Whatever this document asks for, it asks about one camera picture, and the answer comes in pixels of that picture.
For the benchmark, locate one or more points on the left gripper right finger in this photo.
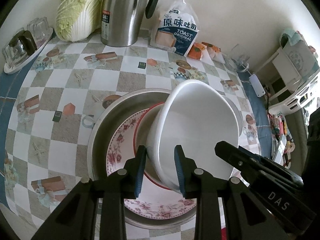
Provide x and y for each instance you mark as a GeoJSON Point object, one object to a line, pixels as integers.
{"type": "Point", "coordinates": [180, 164]}

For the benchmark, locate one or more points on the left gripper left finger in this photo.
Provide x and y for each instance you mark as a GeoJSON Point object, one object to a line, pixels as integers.
{"type": "Point", "coordinates": [140, 160]}

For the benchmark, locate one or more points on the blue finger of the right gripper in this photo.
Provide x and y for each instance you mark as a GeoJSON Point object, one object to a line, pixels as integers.
{"type": "Point", "coordinates": [238, 157]}

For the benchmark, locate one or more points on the strawberry pattern bowl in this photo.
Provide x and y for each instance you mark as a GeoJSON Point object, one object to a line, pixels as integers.
{"type": "Point", "coordinates": [141, 138]}

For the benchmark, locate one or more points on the floral rimmed round plate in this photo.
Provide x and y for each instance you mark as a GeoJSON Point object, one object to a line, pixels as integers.
{"type": "Point", "coordinates": [153, 202]}

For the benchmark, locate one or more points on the small white bowl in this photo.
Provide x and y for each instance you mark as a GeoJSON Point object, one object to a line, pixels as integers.
{"type": "Point", "coordinates": [196, 117]}

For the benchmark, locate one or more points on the stainless steel round pan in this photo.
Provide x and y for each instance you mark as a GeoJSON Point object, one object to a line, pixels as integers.
{"type": "Point", "coordinates": [101, 136]}

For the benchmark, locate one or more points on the large white blue bowl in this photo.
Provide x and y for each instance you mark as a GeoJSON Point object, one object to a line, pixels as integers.
{"type": "Point", "coordinates": [237, 113]}

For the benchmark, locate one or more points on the colourful toys pile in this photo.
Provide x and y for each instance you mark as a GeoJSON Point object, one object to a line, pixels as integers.
{"type": "Point", "coordinates": [282, 140]}

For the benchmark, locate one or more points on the clear glass mug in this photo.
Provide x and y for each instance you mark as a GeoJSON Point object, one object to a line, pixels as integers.
{"type": "Point", "coordinates": [237, 59]}

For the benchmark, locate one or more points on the orange snack packet left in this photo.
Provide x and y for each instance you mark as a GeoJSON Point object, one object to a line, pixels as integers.
{"type": "Point", "coordinates": [197, 50]}

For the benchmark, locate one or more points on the orange snack packet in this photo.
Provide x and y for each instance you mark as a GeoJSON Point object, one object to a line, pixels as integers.
{"type": "Point", "coordinates": [214, 52]}
{"type": "Point", "coordinates": [197, 50]}

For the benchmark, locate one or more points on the checkered tablecloth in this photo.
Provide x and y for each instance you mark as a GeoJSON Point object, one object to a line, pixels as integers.
{"type": "Point", "coordinates": [49, 106]}

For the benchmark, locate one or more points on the orange snack packet right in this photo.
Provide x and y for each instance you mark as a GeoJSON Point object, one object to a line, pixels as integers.
{"type": "Point", "coordinates": [214, 52]}

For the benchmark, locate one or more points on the toast bread bag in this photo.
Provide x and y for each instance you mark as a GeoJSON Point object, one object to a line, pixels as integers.
{"type": "Point", "coordinates": [176, 28]}

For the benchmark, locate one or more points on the stainless steel thermos jug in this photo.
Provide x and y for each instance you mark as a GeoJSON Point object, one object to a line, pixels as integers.
{"type": "Point", "coordinates": [121, 20]}

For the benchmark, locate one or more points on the napa cabbage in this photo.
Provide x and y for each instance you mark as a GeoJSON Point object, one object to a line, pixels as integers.
{"type": "Point", "coordinates": [77, 19]}

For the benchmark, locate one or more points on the glass tray with cups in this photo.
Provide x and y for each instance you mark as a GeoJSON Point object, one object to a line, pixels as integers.
{"type": "Point", "coordinates": [26, 44]}

